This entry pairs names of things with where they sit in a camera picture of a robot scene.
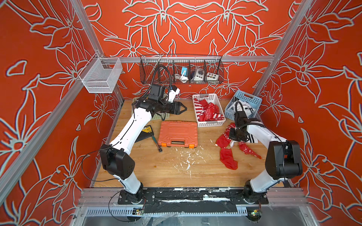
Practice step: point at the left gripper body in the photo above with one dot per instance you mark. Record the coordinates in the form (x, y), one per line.
(166, 106)

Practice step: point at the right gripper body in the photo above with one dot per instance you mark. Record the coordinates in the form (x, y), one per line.
(235, 134)

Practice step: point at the white black striped crew sock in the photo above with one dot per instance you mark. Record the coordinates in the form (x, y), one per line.
(250, 139)

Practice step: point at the red christmas sock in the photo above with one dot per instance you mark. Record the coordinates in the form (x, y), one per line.
(211, 113)

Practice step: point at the red white striped sock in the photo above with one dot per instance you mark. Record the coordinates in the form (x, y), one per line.
(198, 109)

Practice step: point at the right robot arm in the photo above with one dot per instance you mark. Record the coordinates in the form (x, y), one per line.
(283, 159)

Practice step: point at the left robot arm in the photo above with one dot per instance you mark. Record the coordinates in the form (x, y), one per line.
(115, 157)

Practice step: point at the green plastic basket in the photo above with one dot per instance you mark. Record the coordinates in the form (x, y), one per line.
(159, 116)

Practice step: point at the blue plastic basket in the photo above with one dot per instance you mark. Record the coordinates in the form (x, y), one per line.
(250, 104)

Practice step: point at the white plastic basket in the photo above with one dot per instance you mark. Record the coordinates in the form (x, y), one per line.
(205, 99)

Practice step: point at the black yellow bit box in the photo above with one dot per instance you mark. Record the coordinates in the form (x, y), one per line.
(146, 132)

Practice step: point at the orange plastic tool case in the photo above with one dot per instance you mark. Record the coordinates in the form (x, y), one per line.
(178, 134)

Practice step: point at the white power adapter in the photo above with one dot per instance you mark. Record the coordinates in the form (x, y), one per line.
(183, 75)

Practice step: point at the ratchet wrench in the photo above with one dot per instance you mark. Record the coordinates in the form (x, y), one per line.
(158, 146)

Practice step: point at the white socket cube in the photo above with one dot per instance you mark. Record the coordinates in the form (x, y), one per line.
(198, 75)

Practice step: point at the white button box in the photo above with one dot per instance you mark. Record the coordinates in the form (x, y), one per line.
(212, 78)

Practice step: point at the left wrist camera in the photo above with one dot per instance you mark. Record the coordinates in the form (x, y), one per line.
(173, 92)

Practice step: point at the black wire wall basket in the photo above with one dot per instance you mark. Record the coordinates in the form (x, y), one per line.
(161, 68)

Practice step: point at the white wire wall basket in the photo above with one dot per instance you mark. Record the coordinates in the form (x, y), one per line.
(98, 77)

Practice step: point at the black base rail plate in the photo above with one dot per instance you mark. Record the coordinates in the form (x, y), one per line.
(215, 200)

